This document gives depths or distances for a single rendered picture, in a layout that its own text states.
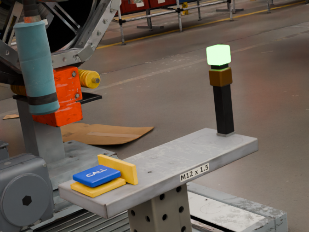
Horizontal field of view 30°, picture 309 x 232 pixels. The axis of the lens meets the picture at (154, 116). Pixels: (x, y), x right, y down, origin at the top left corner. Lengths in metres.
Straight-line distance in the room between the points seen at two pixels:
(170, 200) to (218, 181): 1.08
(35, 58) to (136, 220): 0.60
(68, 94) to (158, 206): 0.73
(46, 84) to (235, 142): 0.61
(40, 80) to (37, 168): 0.27
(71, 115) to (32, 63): 0.28
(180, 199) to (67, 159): 0.86
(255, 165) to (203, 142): 1.10
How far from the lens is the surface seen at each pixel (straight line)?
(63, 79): 1.82
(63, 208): 1.93
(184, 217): 1.26
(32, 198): 1.52
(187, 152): 1.27
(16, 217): 1.51
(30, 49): 1.63
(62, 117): 1.83
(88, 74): 1.89
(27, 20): 1.52
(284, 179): 2.26
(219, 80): 1.31
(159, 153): 1.29
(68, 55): 1.83
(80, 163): 2.00
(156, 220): 1.20
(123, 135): 2.98
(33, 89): 1.66
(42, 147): 1.99
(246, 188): 2.21
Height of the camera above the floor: 0.87
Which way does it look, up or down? 15 degrees down
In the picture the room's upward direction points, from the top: 7 degrees counter-clockwise
